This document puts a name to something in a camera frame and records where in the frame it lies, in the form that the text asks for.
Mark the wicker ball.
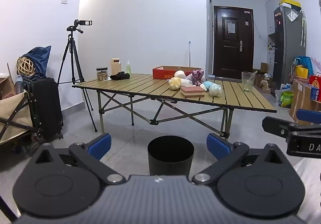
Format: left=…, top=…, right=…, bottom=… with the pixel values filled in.
left=16, top=56, right=36, bottom=76

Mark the black tripod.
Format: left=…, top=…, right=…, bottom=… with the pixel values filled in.
left=57, top=26, right=98, bottom=133

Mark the green packet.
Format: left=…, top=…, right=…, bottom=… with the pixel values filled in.
left=279, top=91, right=294, bottom=108

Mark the clear snack jar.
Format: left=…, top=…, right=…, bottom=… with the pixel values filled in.
left=96, top=67, right=108, bottom=81

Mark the beige carton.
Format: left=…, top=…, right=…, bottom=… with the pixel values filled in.
left=111, top=58, right=121, bottom=75

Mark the yellow plush toy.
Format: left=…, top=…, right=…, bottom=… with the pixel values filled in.
left=168, top=77, right=182, bottom=91

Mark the large cardboard box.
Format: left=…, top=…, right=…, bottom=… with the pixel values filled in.
left=289, top=78, right=314, bottom=124

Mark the blue shopping bag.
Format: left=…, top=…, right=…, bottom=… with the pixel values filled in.
left=293, top=56, right=314, bottom=76

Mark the pink and tan sponge block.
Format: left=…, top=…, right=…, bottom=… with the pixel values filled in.
left=181, top=86, right=206, bottom=98

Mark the dark brown door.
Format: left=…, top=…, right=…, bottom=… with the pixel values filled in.
left=213, top=5, right=254, bottom=80

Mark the red cardboard box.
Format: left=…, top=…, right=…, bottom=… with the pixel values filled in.
left=152, top=65, right=204, bottom=80

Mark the brown plush toy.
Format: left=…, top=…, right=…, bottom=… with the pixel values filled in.
left=259, top=80, right=272, bottom=93

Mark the black camcorder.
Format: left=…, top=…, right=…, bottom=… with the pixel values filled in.
left=73, top=19, right=93, bottom=28

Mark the black trash bin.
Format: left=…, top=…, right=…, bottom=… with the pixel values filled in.
left=147, top=135, right=195, bottom=177

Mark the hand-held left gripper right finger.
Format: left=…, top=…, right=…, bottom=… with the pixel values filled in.
left=191, top=133, right=289, bottom=185

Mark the dark blue bag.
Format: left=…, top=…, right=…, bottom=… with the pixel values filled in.
left=25, top=46, right=52, bottom=79

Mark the clear bag of filling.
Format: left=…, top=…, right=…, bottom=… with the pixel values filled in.
left=209, top=83, right=223, bottom=98

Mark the black suitcase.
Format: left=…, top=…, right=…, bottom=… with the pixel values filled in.
left=24, top=77, right=64, bottom=145

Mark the beige folding wagon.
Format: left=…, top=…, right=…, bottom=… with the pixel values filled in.
left=0, top=90, right=34, bottom=157

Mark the red gift box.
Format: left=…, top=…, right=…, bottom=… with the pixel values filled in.
left=308, top=73, right=321, bottom=101

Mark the folding slatted table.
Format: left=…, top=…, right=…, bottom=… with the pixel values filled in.
left=72, top=73, right=277, bottom=139

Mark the fluffy lilac cloth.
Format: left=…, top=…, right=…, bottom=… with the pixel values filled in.
left=186, top=69, right=205, bottom=86

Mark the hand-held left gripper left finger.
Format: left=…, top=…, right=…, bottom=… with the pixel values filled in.
left=29, top=133, right=126, bottom=185

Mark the black cloth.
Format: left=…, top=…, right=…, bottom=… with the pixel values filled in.
left=110, top=71, right=131, bottom=80

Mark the grey refrigerator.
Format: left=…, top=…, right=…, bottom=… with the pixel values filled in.
left=272, top=4, right=306, bottom=89

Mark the brown cardboard box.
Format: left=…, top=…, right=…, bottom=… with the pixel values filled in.
left=0, top=63, right=17, bottom=100

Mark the yellow box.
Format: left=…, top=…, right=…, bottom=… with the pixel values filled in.
left=280, top=0, right=301, bottom=9

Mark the clear plastic cup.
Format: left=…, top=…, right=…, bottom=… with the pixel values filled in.
left=241, top=71, right=257, bottom=93

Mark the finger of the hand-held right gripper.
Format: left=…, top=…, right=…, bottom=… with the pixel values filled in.
left=296, top=109, right=321, bottom=125
left=262, top=116, right=312, bottom=139

